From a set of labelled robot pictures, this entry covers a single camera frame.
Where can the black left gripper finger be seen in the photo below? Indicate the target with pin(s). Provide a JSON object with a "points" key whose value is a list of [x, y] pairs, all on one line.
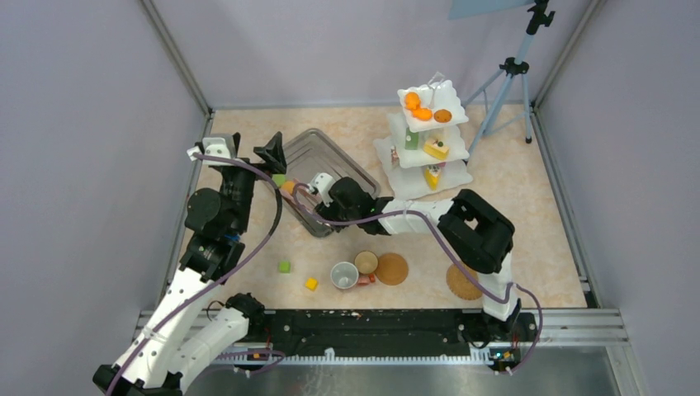
{"points": [[234, 145], [273, 159]]}

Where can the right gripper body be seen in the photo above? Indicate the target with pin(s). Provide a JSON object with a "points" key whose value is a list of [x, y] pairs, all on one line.
{"points": [[330, 208]]}

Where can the orange round macaron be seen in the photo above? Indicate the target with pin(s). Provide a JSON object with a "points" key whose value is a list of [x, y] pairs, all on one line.
{"points": [[288, 187]]}

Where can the white strawberry cake slice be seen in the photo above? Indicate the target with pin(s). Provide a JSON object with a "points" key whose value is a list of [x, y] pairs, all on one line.
{"points": [[394, 157]]}

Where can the smooth brown round coaster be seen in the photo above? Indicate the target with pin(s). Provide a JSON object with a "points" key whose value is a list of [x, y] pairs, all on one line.
{"points": [[392, 269]]}

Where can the green cake cube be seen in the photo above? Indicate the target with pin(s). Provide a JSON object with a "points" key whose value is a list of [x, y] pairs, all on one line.
{"points": [[411, 140]]}

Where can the yellow cheese cake wedge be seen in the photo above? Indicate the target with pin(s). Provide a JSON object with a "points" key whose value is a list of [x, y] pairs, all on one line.
{"points": [[432, 175]]}

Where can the orange bear cookie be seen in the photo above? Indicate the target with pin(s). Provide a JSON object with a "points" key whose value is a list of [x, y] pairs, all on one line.
{"points": [[423, 114]]}

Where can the orange flower cookie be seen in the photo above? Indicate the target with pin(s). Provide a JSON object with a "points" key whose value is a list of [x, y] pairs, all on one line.
{"points": [[412, 101]]}

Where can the brown round cookie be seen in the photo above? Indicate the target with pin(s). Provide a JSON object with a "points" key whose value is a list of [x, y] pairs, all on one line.
{"points": [[442, 116]]}

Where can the pink-handled metal tongs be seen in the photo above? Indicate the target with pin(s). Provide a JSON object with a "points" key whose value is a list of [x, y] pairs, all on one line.
{"points": [[302, 197]]}

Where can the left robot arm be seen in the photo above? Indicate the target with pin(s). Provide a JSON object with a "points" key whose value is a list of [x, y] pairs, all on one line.
{"points": [[163, 359]]}

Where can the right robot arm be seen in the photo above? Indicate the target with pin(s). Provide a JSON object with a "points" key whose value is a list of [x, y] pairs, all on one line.
{"points": [[473, 234]]}

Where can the green macaron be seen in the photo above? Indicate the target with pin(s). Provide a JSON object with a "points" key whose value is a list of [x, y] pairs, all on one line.
{"points": [[279, 179]]}

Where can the silver metal tray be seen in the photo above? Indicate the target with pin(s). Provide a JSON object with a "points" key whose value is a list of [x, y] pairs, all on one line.
{"points": [[312, 152]]}

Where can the grey-white cup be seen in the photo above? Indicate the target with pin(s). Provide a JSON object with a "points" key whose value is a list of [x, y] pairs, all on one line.
{"points": [[344, 275]]}

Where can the white three-tier serving stand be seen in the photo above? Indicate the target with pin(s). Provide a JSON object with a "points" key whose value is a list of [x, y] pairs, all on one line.
{"points": [[407, 181]]}

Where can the yellow cube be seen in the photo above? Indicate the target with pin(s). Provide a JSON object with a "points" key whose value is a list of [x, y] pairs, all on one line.
{"points": [[311, 284]]}

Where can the ribbed brown round coaster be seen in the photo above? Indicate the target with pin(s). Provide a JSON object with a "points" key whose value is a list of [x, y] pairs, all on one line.
{"points": [[460, 286]]}

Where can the light blue tripod stand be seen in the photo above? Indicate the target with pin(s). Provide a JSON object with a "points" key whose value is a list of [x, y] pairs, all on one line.
{"points": [[496, 88]]}

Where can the brown cup with red handle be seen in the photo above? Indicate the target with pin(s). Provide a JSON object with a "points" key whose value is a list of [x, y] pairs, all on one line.
{"points": [[366, 263]]}

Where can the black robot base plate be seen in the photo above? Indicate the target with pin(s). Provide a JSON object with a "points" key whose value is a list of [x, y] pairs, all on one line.
{"points": [[401, 333]]}

